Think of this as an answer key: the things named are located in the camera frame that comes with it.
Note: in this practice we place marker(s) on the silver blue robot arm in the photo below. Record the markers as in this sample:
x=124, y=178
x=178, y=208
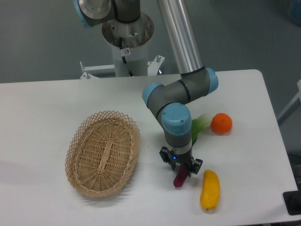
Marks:
x=168, y=103

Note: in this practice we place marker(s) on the black box at table edge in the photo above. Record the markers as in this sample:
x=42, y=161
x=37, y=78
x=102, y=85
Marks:
x=293, y=202

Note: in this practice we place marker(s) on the purple sweet potato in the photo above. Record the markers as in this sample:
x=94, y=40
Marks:
x=180, y=177

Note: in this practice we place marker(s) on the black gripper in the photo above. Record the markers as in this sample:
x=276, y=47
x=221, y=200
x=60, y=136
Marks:
x=192, y=165

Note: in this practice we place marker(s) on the woven wicker basket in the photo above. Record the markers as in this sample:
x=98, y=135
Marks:
x=103, y=154

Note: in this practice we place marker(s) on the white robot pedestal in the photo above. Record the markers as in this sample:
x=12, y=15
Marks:
x=129, y=45

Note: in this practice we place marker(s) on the orange tangerine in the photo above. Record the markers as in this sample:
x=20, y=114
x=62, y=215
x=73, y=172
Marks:
x=221, y=124

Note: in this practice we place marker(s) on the green bok choy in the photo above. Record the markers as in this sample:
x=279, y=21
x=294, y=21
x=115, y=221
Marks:
x=199, y=124

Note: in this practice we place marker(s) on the white metal base frame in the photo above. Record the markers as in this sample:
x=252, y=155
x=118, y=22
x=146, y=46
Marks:
x=158, y=66

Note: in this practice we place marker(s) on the white frame at right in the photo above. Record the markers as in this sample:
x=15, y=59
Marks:
x=292, y=105

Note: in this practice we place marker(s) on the yellow mango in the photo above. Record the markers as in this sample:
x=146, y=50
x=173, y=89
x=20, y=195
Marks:
x=210, y=192

